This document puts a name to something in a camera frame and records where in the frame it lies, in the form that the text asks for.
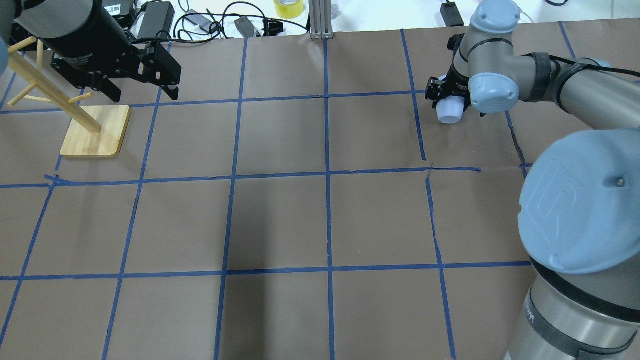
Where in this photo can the black power adapter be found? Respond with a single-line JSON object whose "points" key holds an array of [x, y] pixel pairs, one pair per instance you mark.
{"points": [[157, 18], [450, 14]]}

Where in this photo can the white plastic cup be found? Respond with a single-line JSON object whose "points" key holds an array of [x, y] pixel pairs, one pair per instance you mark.
{"points": [[450, 110]]}

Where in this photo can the wooden mug tree stand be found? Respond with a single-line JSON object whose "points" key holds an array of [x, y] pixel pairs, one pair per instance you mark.
{"points": [[96, 131]]}

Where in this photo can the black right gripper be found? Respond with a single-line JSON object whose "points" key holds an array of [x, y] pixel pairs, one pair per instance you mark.
{"points": [[458, 89]]}

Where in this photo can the yellow tape roll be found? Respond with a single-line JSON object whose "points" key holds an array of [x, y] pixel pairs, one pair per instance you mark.
{"points": [[289, 9]]}

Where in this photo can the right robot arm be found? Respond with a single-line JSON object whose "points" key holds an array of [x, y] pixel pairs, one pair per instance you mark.
{"points": [[359, 228]]}

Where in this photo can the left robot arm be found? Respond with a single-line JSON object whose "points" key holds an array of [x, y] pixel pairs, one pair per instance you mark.
{"points": [[9, 9]]}

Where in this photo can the aluminium frame post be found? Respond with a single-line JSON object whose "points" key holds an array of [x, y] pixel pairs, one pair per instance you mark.
{"points": [[320, 19]]}

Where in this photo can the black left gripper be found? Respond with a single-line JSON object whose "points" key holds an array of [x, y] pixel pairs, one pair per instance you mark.
{"points": [[86, 36]]}

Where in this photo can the black power adapter right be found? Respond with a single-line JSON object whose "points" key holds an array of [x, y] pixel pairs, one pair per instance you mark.
{"points": [[450, 14]]}

